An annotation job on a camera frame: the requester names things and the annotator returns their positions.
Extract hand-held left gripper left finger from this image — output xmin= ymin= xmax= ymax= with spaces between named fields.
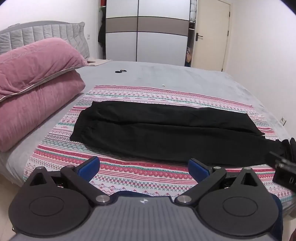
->
xmin=27 ymin=156 xmax=114 ymax=207

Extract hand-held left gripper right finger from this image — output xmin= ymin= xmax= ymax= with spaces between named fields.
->
xmin=174 ymin=158 xmax=263 ymax=207

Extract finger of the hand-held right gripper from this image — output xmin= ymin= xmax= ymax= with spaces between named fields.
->
xmin=269 ymin=151 xmax=296 ymax=168
xmin=282 ymin=138 xmax=296 ymax=161

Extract black pants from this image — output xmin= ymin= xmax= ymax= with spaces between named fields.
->
xmin=69 ymin=100 xmax=288 ymax=168

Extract person's blue clothing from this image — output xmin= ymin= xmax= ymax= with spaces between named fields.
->
xmin=114 ymin=190 xmax=284 ymax=241

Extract plain pink pillow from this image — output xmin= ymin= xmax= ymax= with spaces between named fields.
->
xmin=0 ymin=70 xmax=86 ymax=153

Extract patterned pink striped blanket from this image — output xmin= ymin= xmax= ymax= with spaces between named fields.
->
xmin=23 ymin=85 xmax=296 ymax=209

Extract beige cloth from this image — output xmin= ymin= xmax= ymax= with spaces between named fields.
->
xmin=87 ymin=58 xmax=113 ymax=67

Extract pink pillow with grey trim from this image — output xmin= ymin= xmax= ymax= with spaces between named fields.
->
xmin=0 ymin=37 xmax=89 ymax=102

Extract cream door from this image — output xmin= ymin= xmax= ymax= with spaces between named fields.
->
xmin=191 ymin=0 xmax=232 ymax=72

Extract dark hanging clothes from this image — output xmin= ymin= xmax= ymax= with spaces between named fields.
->
xmin=98 ymin=6 xmax=107 ymax=48

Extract grey padded headboard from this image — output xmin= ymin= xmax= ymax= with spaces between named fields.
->
xmin=0 ymin=21 xmax=90 ymax=59

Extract white and brown wardrobe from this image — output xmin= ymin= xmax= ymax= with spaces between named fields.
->
xmin=105 ymin=0 xmax=191 ymax=67

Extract open shelf with items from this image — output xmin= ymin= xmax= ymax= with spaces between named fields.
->
xmin=185 ymin=0 xmax=197 ymax=67

